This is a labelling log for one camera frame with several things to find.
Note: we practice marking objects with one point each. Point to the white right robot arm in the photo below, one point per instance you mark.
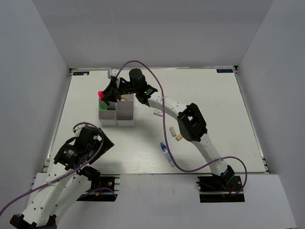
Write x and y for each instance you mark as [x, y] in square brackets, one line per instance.
[191, 123]

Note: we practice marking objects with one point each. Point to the white staples box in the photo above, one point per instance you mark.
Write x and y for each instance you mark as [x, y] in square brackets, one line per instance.
[158, 112]

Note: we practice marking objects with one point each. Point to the right blue corner label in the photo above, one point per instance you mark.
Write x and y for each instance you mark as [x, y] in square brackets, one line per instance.
[224, 71]

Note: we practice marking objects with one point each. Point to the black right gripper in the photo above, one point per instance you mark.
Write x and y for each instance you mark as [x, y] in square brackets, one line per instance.
[112, 91]

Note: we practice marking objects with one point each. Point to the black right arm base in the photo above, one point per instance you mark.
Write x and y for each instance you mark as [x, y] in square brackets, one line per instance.
[212, 191]

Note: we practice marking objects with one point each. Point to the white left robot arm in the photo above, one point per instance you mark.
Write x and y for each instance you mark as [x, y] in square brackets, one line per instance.
[70, 175]

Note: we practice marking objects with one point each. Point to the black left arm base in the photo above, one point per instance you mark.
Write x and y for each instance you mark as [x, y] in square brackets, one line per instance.
[102, 188]

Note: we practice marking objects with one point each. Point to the pink highlighter marker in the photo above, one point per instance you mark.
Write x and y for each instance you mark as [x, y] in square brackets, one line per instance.
[101, 98]

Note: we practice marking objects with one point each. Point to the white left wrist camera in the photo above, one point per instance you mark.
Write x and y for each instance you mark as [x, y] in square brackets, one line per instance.
[77, 130]

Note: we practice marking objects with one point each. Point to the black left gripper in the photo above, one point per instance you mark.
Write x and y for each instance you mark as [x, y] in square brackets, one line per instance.
[107, 144]

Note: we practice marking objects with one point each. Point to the blue spray bottle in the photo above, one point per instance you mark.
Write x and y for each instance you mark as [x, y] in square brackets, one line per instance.
[166, 154]

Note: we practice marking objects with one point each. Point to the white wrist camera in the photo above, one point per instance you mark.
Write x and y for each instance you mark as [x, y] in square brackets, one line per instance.
[77, 130]
[113, 74]

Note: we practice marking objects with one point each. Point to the white right organizer tray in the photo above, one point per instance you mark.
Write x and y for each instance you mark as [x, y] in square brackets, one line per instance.
[125, 111]

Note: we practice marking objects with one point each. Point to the blue corner label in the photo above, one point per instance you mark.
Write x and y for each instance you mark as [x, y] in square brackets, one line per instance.
[224, 71]
[81, 73]

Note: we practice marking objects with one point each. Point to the left blue corner label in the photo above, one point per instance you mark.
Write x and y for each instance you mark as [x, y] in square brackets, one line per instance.
[81, 73]

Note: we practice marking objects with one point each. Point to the grey eraser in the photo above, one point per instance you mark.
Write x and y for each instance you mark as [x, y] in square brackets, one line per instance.
[172, 130]

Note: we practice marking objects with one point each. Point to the tan eraser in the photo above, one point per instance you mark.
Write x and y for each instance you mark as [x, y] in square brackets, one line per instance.
[179, 137]

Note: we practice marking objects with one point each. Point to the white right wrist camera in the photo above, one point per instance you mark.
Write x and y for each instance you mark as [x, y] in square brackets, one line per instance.
[113, 74]

